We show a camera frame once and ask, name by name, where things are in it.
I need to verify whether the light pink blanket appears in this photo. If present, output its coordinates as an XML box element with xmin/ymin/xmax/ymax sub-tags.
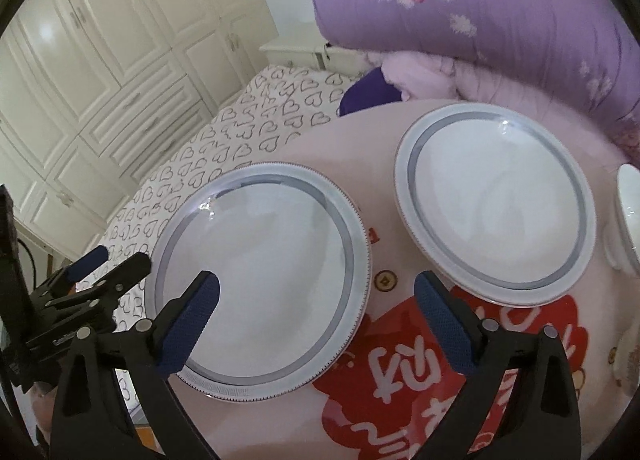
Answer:
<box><xmin>365</xmin><ymin>48</ymin><xmax>636</xmax><ymax>151</ymax></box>

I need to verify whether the purple floral quilt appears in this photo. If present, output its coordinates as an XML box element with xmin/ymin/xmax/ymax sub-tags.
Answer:
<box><xmin>309</xmin><ymin>0</ymin><xmax>640</xmax><ymax>161</ymax></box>

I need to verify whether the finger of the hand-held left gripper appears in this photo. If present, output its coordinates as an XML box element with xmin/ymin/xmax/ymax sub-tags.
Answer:
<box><xmin>31</xmin><ymin>246</ymin><xmax>109</xmax><ymax>300</ymax></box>
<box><xmin>35</xmin><ymin>253</ymin><xmax>152</xmax><ymax>313</ymax></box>

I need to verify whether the white plate with grey ring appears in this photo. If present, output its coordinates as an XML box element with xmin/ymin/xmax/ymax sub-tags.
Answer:
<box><xmin>144</xmin><ymin>163</ymin><xmax>373</xmax><ymax>403</ymax></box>
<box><xmin>394</xmin><ymin>103</ymin><xmax>598</xmax><ymax>308</ymax></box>

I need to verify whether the dark purple cloth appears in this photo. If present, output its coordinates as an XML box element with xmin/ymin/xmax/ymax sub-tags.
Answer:
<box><xmin>339</xmin><ymin>66</ymin><xmax>405</xmax><ymax>116</ymax></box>

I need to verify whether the white ceramic bowl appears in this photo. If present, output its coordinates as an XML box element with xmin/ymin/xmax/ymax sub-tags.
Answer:
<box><xmin>602</xmin><ymin>163</ymin><xmax>640</xmax><ymax>283</ymax></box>

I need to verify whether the white panelled wardrobe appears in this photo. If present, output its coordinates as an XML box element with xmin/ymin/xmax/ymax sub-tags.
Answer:
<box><xmin>0</xmin><ymin>0</ymin><xmax>281</xmax><ymax>261</ymax></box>

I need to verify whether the white nightstand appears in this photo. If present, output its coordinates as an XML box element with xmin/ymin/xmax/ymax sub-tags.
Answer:
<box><xmin>259</xmin><ymin>23</ymin><xmax>361</xmax><ymax>76</ymax></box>

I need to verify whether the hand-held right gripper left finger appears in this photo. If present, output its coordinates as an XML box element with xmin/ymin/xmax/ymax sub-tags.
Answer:
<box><xmin>50</xmin><ymin>270</ymin><xmax>222</xmax><ymax>460</ymax></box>

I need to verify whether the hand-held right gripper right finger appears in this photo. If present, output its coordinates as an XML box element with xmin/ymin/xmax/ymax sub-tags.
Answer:
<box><xmin>414</xmin><ymin>270</ymin><xmax>583</xmax><ymax>460</ymax></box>

